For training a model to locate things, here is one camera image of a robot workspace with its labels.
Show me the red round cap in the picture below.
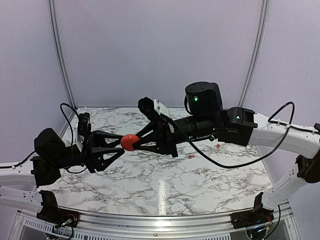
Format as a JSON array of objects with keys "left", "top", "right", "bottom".
[{"left": 120, "top": 134, "right": 140, "bottom": 151}]

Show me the aluminium front rail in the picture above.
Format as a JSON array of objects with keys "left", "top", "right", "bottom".
[{"left": 14, "top": 206, "right": 293, "bottom": 240}]

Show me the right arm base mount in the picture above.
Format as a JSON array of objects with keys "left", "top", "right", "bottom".
[{"left": 230, "top": 192, "right": 274, "bottom": 229}]

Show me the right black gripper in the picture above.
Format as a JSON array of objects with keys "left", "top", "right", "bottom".
[{"left": 132, "top": 114, "right": 219, "bottom": 158}]

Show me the right aluminium frame post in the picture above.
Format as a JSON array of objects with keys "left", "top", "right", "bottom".
[{"left": 237, "top": 0, "right": 269, "bottom": 108}]

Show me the aluminium frame post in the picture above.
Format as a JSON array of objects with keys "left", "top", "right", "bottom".
[
  {"left": 237, "top": 0, "right": 269, "bottom": 108},
  {"left": 47, "top": 0, "right": 77, "bottom": 108}
]

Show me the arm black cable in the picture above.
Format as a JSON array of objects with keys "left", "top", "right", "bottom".
[
  {"left": 159, "top": 101, "right": 320, "bottom": 169},
  {"left": 59, "top": 102, "right": 88, "bottom": 174}
]

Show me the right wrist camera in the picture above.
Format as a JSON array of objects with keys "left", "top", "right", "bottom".
[{"left": 138, "top": 97, "right": 172, "bottom": 124}]

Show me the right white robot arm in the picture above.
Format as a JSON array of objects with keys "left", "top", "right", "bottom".
[{"left": 122, "top": 81, "right": 320, "bottom": 224}]

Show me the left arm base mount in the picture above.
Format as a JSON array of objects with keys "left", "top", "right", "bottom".
[{"left": 36, "top": 190, "right": 80, "bottom": 228}]

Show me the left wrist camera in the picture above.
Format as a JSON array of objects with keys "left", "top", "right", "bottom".
[{"left": 75, "top": 112, "right": 91, "bottom": 152}]

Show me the left aluminium frame post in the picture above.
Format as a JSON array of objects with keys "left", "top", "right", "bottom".
[{"left": 47, "top": 0, "right": 77, "bottom": 108}]

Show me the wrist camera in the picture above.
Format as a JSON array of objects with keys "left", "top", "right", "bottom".
[
  {"left": 138, "top": 97, "right": 172, "bottom": 124},
  {"left": 75, "top": 112, "right": 91, "bottom": 152}
]

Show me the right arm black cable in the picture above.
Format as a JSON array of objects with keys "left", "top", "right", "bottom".
[{"left": 159, "top": 101, "right": 320, "bottom": 169}]

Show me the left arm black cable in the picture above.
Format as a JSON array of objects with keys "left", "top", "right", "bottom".
[{"left": 59, "top": 102, "right": 88, "bottom": 174}]

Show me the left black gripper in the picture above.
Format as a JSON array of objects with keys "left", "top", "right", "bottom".
[{"left": 53, "top": 130, "right": 125, "bottom": 175}]

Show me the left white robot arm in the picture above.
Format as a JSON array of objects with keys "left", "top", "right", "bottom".
[{"left": 0, "top": 128, "right": 125, "bottom": 213}]

